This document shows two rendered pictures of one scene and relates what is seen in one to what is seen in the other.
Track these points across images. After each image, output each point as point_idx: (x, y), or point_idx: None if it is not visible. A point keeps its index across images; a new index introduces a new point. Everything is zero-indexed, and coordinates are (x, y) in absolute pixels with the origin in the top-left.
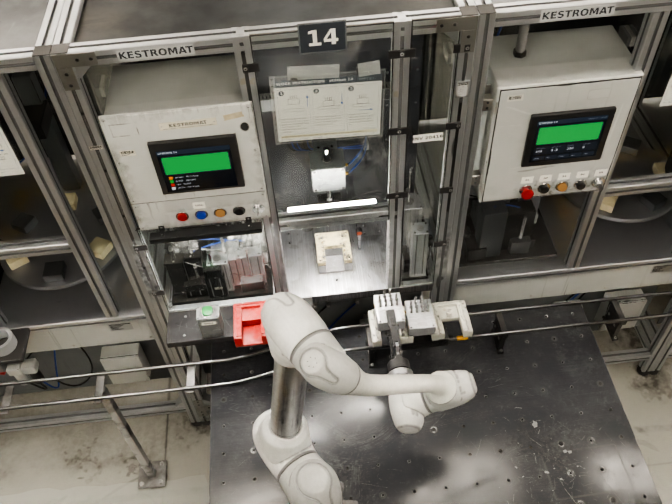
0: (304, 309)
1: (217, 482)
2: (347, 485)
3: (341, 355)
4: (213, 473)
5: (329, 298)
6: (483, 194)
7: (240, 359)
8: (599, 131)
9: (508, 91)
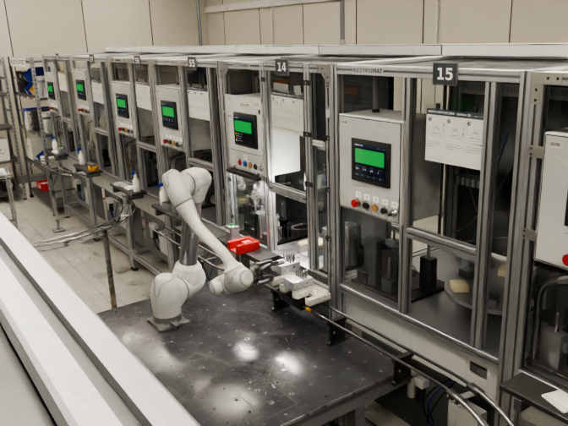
0: (198, 170)
1: None
2: (189, 324)
3: (180, 180)
4: None
5: None
6: (340, 198)
7: None
8: (383, 161)
9: (341, 117)
